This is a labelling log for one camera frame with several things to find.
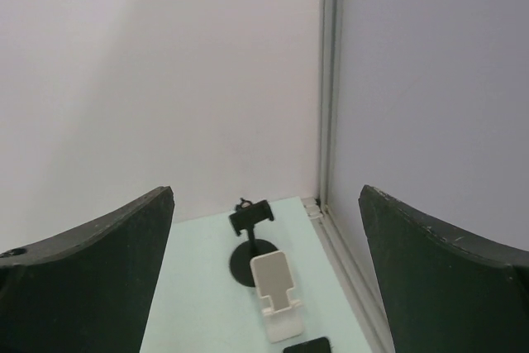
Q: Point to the black phone stand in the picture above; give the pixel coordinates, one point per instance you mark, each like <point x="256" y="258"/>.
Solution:
<point x="318" y="345"/>

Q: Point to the right aluminium frame post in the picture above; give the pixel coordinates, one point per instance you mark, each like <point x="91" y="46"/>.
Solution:
<point x="330" y="53"/>

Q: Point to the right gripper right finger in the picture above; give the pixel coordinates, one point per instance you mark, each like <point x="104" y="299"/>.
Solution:
<point x="444" y="289"/>

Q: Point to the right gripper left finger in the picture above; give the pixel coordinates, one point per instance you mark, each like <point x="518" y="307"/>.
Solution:
<point x="88" y="289"/>

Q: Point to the white phone stand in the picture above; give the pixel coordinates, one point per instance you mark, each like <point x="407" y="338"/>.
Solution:
<point x="274" y="283"/>

